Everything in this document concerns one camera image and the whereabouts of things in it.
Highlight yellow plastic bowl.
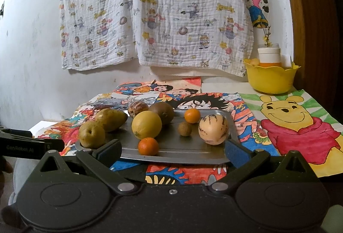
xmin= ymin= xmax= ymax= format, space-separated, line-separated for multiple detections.
xmin=243 ymin=57 xmax=301 ymax=95

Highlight person's left hand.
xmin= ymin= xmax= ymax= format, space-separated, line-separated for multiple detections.
xmin=0 ymin=157 xmax=14 ymax=183

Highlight wooden headboard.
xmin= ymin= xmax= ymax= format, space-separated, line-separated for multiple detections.
xmin=279 ymin=0 xmax=343 ymax=123

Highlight white jar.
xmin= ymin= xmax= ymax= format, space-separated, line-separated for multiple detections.
xmin=257 ymin=44 xmax=282 ymax=68

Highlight small orange tangerine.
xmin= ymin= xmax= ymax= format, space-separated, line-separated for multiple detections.
xmin=138 ymin=137 xmax=159 ymax=156
xmin=184 ymin=108 xmax=201 ymax=124

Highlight white paper card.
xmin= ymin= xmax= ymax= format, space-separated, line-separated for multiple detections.
xmin=280 ymin=55 xmax=292 ymax=69

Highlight small brown kiwi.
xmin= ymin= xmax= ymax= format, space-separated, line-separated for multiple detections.
xmin=178 ymin=122 xmax=193 ymax=137

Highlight flame figure drawing sheet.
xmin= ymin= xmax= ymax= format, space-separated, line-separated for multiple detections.
xmin=33 ymin=92 xmax=158 ymax=156

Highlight large brown kiwi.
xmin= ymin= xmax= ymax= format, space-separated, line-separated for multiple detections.
xmin=149 ymin=102 xmax=175 ymax=126

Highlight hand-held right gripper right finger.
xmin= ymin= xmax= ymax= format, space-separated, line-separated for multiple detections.
xmin=208 ymin=140 xmax=319 ymax=194

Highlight yellow bear drawing sheet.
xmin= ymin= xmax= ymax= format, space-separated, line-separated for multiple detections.
xmin=238 ymin=88 xmax=343 ymax=178

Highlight thin budding twig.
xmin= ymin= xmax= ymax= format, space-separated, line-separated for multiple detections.
xmin=261 ymin=25 xmax=274 ymax=48

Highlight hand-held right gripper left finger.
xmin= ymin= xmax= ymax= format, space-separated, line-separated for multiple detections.
xmin=35 ymin=139 xmax=137 ymax=194

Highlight printed white muslin cloth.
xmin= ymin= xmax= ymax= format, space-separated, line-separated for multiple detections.
xmin=60 ymin=0 xmax=138 ymax=71
xmin=131 ymin=0 xmax=254 ymax=77

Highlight spiky-hair cartoon drawing sheet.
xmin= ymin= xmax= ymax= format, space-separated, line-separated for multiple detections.
xmin=145 ymin=92 xmax=259 ymax=185

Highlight brownish striped pepino melon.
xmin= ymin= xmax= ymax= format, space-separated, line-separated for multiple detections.
xmin=128 ymin=101 xmax=149 ymax=119

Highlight pale striped pepino melon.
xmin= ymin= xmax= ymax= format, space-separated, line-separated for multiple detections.
xmin=198 ymin=114 xmax=229 ymax=146

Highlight yellow lemon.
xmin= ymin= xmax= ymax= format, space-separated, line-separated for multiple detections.
xmin=131 ymin=110 xmax=163 ymax=140

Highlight orange-shirt cartoon drawing sheet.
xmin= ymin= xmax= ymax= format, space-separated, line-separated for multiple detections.
xmin=111 ymin=77 xmax=202 ymax=95

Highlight yellow-green pear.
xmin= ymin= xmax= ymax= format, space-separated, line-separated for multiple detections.
xmin=78 ymin=121 xmax=106 ymax=149
xmin=94 ymin=108 xmax=128 ymax=132

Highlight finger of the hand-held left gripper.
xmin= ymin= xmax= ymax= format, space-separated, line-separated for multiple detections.
xmin=0 ymin=128 xmax=35 ymax=140

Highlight metal tray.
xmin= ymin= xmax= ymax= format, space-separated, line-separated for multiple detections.
xmin=75 ymin=108 xmax=238 ymax=165

